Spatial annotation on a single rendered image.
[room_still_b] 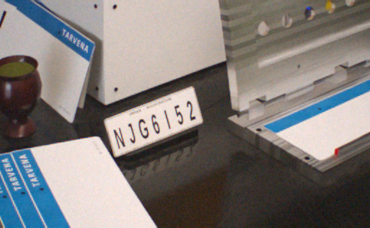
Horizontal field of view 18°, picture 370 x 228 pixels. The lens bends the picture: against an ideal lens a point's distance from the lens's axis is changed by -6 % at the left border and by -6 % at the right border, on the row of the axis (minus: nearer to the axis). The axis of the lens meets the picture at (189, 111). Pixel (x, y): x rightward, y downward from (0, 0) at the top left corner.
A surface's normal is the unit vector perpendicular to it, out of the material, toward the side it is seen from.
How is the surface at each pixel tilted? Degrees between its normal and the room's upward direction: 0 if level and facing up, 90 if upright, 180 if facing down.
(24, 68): 0
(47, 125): 0
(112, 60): 90
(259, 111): 90
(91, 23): 90
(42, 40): 69
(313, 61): 79
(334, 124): 0
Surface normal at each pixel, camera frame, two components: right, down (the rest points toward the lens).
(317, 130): 0.00, -0.88
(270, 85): 0.61, 0.20
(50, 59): -0.77, -0.06
